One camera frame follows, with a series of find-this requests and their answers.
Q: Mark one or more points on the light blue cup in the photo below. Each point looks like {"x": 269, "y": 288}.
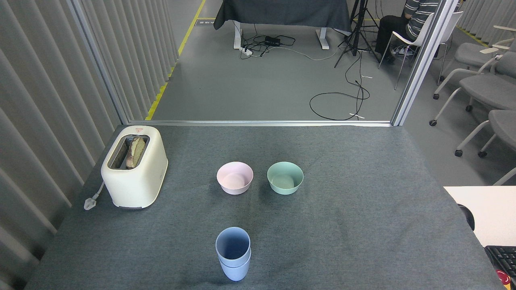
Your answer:
{"x": 231, "y": 243}
{"x": 236, "y": 270}

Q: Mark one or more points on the pink bowl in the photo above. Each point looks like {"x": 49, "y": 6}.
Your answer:
{"x": 235, "y": 189}

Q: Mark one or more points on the green bowl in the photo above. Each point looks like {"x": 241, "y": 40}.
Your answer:
{"x": 285, "y": 190}

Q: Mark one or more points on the white power strip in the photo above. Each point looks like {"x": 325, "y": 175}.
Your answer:
{"x": 246, "y": 50}

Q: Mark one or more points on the black power adapter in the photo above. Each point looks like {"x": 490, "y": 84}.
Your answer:
{"x": 272, "y": 41}

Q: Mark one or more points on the bread slice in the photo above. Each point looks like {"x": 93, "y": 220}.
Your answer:
{"x": 136, "y": 152}

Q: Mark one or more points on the cream white toaster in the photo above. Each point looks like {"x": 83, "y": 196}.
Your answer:
{"x": 139, "y": 185}

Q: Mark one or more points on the table with dark cloth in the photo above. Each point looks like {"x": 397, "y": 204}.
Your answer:
{"x": 282, "y": 12}

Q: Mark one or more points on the black tripod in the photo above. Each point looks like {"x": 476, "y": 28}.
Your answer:
{"x": 355, "y": 36}

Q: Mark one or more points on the white chair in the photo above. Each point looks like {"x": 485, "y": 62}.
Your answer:
{"x": 421, "y": 34}

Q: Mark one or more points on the person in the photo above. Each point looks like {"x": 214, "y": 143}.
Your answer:
{"x": 415, "y": 16}

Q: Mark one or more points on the black round object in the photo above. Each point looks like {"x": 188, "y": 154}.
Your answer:
{"x": 469, "y": 217}

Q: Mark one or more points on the grey wheeled chair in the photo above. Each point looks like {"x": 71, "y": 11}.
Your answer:
{"x": 469, "y": 51}
{"x": 506, "y": 125}
{"x": 487, "y": 90}

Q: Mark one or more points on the white desk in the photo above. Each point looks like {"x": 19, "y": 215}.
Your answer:
{"x": 487, "y": 209}

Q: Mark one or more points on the black keyboard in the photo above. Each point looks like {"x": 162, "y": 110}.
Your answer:
{"x": 504, "y": 257}

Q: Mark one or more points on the red round item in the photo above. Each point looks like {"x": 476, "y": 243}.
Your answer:
{"x": 503, "y": 278}

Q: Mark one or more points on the silver frame rail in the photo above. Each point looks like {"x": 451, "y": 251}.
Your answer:
{"x": 262, "y": 123}

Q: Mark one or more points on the silver frame post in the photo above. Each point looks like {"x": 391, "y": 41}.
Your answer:
{"x": 100, "y": 68}
{"x": 423, "y": 60}

